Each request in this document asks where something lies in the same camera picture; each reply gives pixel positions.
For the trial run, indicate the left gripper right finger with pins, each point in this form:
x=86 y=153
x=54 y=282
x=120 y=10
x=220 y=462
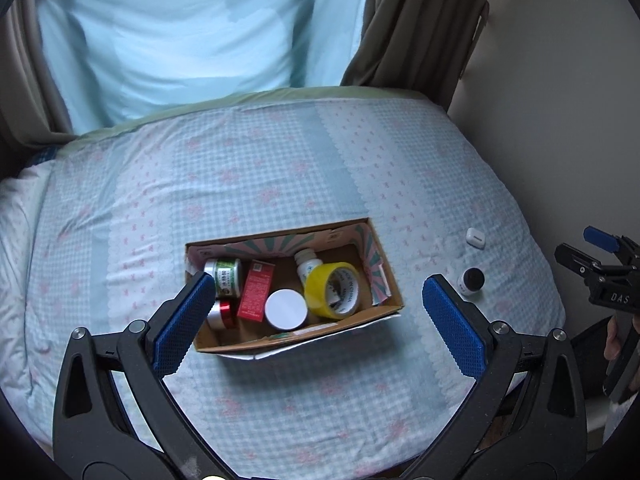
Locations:
x=547 y=436

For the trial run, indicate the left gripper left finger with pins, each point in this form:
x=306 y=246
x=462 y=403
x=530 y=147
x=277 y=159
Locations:
x=114 y=418

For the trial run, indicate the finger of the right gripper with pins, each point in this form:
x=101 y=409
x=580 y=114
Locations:
x=626 y=250
x=573 y=259

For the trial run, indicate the white earbuds case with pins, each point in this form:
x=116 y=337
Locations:
x=475 y=238

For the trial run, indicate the black cosmetic jar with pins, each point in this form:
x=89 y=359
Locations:
x=471 y=282

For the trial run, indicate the silver tin can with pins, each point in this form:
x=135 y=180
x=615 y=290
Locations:
x=221 y=316

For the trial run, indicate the white lid green jar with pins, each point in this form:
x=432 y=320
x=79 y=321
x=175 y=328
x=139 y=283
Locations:
x=227 y=274

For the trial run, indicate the red small carton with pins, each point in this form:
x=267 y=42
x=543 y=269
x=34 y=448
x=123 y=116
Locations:
x=256 y=291

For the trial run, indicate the yellow tape roll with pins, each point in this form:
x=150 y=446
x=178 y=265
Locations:
x=332 y=291

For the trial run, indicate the white vitamin bottle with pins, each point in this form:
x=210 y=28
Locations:
x=306 y=261

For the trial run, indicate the person's right hand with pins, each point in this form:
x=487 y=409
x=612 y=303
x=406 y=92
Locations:
x=612 y=345

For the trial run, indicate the open cardboard box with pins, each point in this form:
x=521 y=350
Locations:
x=295 y=289

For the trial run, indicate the right brown curtain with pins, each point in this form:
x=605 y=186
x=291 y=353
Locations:
x=417 y=45

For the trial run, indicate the brown curtain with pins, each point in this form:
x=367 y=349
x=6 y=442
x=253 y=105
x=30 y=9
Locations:
x=33 y=113
x=417 y=45

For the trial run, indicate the left brown curtain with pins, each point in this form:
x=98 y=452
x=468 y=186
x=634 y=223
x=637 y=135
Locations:
x=33 y=113

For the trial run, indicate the light blue hanging sheet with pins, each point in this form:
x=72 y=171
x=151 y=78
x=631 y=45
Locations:
x=118 y=60

